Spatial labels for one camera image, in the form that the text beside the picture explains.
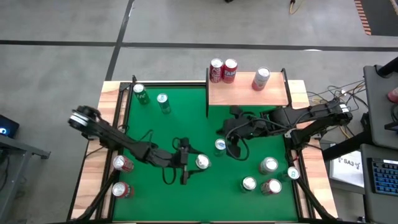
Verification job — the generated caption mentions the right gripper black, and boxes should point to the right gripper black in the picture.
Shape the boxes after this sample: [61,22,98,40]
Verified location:
[216,106,271,157]

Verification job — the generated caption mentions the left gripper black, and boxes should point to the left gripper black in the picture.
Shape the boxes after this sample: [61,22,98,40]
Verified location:
[155,138,205,186]

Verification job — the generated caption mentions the green Sprite can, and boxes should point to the green Sprite can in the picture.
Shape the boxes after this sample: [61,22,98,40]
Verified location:
[195,154,212,170]
[132,83,150,105]
[241,176,257,193]

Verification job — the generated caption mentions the slim blue silver energy can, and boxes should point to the slim blue silver energy can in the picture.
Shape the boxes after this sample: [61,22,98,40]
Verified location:
[214,138,228,157]
[156,93,172,114]
[281,166,301,183]

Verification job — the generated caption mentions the red Fanta can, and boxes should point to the red Fanta can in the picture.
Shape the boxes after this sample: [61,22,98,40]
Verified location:
[222,58,238,84]

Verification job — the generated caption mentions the red Coca-Cola can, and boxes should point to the red Coca-Cola can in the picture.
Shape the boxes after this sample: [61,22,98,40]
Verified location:
[208,57,224,83]

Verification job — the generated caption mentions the pink and white soda can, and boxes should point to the pink and white soda can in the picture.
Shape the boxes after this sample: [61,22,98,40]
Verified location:
[251,66,271,91]
[258,156,279,175]

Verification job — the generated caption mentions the green table mat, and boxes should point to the green table mat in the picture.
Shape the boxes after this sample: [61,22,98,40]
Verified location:
[112,86,299,222]

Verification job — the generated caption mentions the red and white soda can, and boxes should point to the red and white soda can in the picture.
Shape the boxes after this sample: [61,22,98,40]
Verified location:
[112,154,135,174]

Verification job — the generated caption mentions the red white-patterned soda can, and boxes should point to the red white-patterned soda can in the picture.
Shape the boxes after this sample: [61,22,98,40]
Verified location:
[260,178,283,196]

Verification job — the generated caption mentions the red soda can green accent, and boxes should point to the red soda can green accent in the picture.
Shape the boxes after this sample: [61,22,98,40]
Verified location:
[111,181,135,199]

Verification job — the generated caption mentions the white SA3 labelled box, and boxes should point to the white SA3 labelled box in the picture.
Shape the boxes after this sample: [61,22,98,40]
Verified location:
[328,150,365,189]

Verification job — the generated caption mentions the grey desk with red item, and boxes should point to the grey desk with red item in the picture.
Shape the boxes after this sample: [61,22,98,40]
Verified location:
[363,64,398,151]

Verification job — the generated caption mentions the grey desk with backlit keyboard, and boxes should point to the grey desk with backlit keyboard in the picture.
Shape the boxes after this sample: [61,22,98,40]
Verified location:
[359,143,398,224]

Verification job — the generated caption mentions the backlit keyboard coloured keys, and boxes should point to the backlit keyboard coloured keys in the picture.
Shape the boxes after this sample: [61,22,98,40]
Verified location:
[368,157,398,197]

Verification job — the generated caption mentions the small red desk item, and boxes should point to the small red desk item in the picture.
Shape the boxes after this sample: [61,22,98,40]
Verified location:
[387,86,398,104]

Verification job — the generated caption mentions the black monitor stand pole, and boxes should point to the black monitor stand pole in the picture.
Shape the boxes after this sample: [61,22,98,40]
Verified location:
[377,57,398,78]

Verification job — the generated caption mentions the grey side table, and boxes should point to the grey side table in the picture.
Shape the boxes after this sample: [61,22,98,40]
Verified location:
[0,133,52,220]

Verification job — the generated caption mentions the dark device blue light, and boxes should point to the dark device blue light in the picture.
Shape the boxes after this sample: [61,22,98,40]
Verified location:
[0,114,21,139]

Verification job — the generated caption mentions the black floor mat striped edge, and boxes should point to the black floor mat striped edge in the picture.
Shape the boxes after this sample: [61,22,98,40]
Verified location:
[353,0,398,37]

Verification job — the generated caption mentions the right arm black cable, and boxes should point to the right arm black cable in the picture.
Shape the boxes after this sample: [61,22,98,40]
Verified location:
[225,110,312,161]

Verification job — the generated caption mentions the wooden shelf black metal frame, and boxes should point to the wooden shelf black metal frame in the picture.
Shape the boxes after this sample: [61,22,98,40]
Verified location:
[205,67,292,119]

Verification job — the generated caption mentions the black metal rig frame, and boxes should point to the black metal rig frame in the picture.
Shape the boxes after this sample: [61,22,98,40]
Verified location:
[67,73,339,224]

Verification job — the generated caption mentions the tangled floor cable bundle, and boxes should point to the tangled floor cable bundle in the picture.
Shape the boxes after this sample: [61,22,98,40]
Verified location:
[306,79,367,141]

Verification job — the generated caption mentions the yellow floor cable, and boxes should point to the yellow floor cable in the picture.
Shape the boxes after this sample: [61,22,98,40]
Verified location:
[289,0,305,15]

